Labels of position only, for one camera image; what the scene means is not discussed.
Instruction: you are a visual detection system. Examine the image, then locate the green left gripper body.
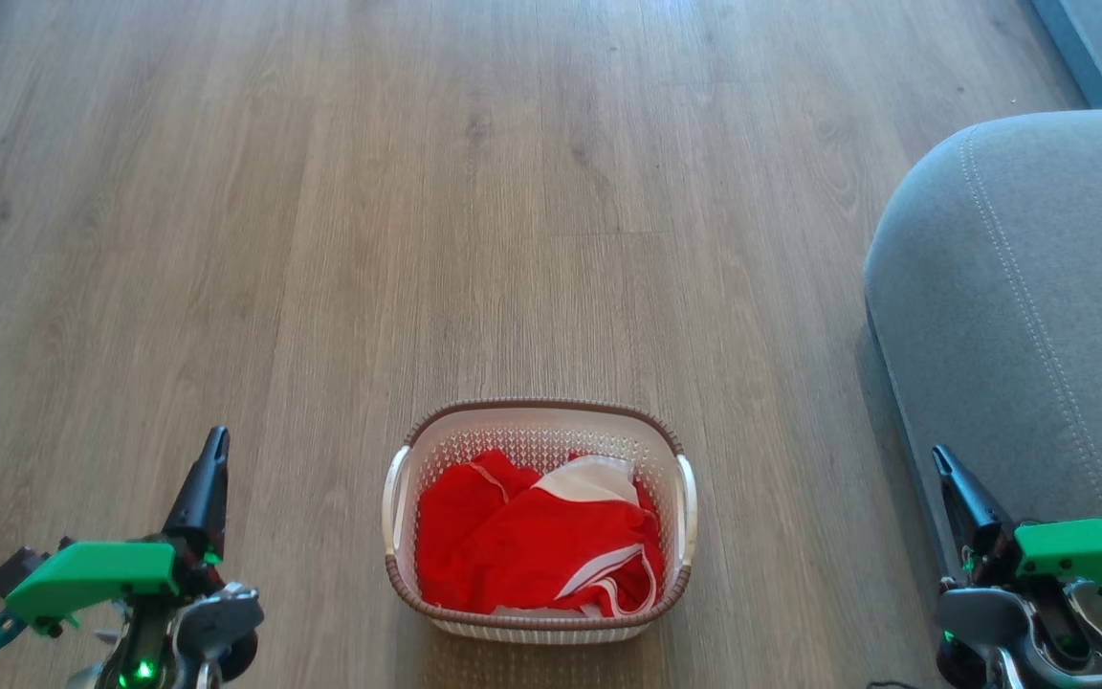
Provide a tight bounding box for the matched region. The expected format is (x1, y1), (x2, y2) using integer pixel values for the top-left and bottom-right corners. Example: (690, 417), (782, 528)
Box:
(4, 541), (227, 634)

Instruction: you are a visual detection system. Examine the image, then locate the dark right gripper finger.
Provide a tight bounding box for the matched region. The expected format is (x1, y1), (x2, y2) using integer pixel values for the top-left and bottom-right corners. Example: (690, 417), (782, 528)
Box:
(931, 445), (1018, 585)

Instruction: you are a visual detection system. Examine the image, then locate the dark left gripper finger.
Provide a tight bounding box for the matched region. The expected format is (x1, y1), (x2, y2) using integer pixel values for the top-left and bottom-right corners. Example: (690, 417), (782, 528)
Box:
(164, 426), (231, 558)

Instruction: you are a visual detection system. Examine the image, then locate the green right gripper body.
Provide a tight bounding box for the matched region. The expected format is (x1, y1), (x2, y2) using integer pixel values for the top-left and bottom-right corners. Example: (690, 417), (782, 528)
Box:
(1015, 519), (1102, 618)

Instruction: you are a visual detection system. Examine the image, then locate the red shirt white trim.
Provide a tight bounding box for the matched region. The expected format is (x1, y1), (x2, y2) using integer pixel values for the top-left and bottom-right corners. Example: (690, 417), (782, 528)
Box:
(415, 449), (542, 611)

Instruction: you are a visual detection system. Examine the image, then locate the red shorts white waistband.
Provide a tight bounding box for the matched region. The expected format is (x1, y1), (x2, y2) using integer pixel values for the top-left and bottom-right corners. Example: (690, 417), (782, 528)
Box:
(460, 456), (667, 619)

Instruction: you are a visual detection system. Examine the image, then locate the grey fabric sofa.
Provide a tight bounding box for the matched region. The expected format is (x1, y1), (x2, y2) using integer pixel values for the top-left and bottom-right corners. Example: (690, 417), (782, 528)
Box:
(863, 109), (1102, 689)

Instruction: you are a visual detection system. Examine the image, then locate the white laundry basket brown rim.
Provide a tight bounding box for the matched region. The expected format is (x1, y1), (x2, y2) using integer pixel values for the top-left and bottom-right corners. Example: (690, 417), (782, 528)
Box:
(382, 397), (699, 645)

